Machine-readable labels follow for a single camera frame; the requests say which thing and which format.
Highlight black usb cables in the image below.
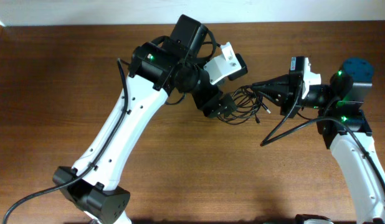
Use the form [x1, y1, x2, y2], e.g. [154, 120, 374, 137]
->
[216, 85, 272, 126]

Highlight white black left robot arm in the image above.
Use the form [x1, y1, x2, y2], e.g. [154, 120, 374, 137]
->
[53, 15, 247, 223]

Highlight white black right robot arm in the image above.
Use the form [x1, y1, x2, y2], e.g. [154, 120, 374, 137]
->
[251, 56, 385, 223]

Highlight black object at bottom edge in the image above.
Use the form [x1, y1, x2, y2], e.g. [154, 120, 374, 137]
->
[294, 214, 333, 224]

